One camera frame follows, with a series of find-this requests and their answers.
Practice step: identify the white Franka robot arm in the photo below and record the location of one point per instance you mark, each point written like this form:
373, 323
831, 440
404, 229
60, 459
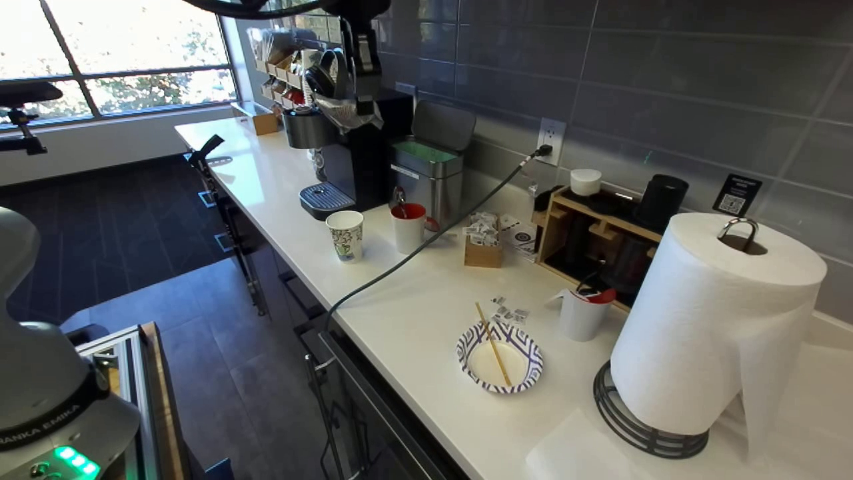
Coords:
44, 383

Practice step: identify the dark wood cabinet drawers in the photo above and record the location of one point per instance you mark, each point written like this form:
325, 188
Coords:
293, 311

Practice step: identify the wooden counter organizer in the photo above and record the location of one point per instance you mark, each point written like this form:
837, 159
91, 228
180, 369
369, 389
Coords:
588, 241

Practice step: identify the white mug red inside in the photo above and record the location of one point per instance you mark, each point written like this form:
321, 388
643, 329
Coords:
408, 228

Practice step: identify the printed paper cup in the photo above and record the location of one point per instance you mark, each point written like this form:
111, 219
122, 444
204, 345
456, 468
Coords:
344, 237

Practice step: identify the loose white sachets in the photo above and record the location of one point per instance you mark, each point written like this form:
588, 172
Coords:
509, 311

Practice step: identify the black silver Keurig coffee maker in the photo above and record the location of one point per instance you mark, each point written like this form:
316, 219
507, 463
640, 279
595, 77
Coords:
355, 149

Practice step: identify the wooden stir stick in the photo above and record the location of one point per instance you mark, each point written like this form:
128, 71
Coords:
495, 347

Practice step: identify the white cup with red stirrers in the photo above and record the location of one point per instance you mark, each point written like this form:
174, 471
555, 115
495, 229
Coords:
581, 316

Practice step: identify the coffee pod carousel rack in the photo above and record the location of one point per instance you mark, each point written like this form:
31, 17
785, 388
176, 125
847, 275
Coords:
288, 71

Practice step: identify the black canister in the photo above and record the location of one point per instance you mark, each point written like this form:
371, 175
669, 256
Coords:
665, 204

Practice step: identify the white paper towel roll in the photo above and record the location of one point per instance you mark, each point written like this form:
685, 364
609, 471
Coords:
703, 329

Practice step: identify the QR code card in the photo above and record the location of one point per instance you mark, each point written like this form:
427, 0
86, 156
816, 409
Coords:
737, 196

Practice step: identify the white wall outlet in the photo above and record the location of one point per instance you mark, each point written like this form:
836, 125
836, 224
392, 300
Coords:
551, 137

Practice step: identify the small black camera stand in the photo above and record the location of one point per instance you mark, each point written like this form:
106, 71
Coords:
206, 149

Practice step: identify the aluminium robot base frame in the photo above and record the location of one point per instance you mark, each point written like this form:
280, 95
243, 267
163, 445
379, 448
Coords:
135, 389

